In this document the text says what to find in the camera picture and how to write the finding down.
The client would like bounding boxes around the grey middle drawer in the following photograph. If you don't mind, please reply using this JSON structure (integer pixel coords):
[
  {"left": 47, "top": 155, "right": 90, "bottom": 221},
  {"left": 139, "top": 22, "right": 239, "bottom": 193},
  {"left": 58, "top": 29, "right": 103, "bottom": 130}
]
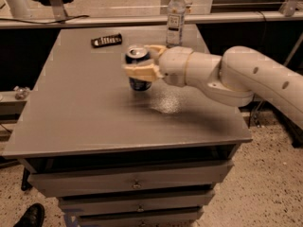
[{"left": 59, "top": 189, "right": 214, "bottom": 216}]

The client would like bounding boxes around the grey top drawer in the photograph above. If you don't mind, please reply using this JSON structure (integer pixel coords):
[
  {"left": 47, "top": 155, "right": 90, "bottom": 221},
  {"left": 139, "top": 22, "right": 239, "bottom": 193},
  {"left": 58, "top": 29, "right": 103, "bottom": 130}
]
[{"left": 28, "top": 160, "right": 233, "bottom": 197}]

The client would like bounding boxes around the black hanging cable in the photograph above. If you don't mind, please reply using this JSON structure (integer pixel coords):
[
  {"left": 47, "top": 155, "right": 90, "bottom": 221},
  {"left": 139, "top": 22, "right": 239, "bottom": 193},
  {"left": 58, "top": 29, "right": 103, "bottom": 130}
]
[{"left": 246, "top": 11, "right": 268, "bottom": 130}]

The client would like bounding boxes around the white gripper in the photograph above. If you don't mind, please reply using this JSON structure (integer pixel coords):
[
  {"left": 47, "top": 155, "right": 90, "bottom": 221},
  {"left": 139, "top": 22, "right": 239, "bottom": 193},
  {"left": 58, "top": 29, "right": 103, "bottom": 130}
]
[{"left": 122, "top": 44, "right": 193, "bottom": 87}]

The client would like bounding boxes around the grey bottom drawer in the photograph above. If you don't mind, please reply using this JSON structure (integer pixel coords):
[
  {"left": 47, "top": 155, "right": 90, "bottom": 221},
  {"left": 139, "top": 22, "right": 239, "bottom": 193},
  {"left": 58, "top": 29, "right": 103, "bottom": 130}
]
[{"left": 78, "top": 207, "right": 203, "bottom": 227}]

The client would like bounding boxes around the grey drawer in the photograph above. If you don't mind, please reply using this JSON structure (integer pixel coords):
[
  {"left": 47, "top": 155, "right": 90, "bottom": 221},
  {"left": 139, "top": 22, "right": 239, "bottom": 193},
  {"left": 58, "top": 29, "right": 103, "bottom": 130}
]
[
  {"left": 59, "top": 189, "right": 214, "bottom": 216},
  {"left": 78, "top": 207, "right": 203, "bottom": 227},
  {"left": 28, "top": 160, "right": 233, "bottom": 197}
]

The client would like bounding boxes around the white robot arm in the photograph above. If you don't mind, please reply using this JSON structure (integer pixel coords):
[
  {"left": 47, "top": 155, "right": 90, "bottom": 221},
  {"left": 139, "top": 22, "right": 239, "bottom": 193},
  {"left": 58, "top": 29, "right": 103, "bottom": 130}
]
[{"left": 122, "top": 44, "right": 303, "bottom": 128}]

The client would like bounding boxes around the white pipe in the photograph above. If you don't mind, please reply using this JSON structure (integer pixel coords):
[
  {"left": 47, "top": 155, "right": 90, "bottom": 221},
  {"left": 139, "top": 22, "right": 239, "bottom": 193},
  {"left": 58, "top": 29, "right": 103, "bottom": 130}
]
[{"left": 5, "top": 0, "right": 32, "bottom": 19}]

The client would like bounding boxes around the grey metal rail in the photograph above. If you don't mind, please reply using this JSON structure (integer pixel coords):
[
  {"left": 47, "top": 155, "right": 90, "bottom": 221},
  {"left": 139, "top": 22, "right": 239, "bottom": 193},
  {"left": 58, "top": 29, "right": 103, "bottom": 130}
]
[{"left": 0, "top": 10, "right": 303, "bottom": 29}]

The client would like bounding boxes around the black cable on rail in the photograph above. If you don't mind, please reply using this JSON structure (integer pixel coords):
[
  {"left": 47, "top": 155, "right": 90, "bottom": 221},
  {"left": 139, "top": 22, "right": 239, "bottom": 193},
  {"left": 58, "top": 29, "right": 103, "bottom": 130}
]
[{"left": 0, "top": 14, "right": 91, "bottom": 26}]

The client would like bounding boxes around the small crumpled clear object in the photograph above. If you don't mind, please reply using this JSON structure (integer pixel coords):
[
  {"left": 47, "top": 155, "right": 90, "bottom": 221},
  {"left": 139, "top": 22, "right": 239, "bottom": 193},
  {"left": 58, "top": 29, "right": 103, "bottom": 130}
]
[{"left": 14, "top": 86, "right": 30, "bottom": 100}]

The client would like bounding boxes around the blue pepsi can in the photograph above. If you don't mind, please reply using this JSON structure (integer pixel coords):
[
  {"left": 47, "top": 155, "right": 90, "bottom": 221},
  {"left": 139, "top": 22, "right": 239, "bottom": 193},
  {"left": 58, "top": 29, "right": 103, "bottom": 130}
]
[{"left": 125, "top": 44, "right": 152, "bottom": 91}]

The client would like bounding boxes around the black shoe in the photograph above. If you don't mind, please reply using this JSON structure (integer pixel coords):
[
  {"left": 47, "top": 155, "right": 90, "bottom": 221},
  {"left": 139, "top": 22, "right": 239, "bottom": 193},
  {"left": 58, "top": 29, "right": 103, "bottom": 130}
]
[{"left": 13, "top": 203, "right": 45, "bottom": 227}]

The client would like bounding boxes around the black snack bar wrapper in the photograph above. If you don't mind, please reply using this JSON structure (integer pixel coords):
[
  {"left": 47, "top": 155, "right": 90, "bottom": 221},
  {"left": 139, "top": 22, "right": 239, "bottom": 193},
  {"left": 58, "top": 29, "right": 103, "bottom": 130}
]
[{"left": 91, "top": 33, "right": 122, "bottom": 48}]

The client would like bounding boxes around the clear plastic water bottle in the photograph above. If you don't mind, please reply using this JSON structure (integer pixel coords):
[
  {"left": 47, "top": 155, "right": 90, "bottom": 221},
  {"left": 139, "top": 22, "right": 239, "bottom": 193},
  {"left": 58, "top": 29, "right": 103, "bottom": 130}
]
[{"left": 166, "top": 0, "right": 186, "bottom": 47}]

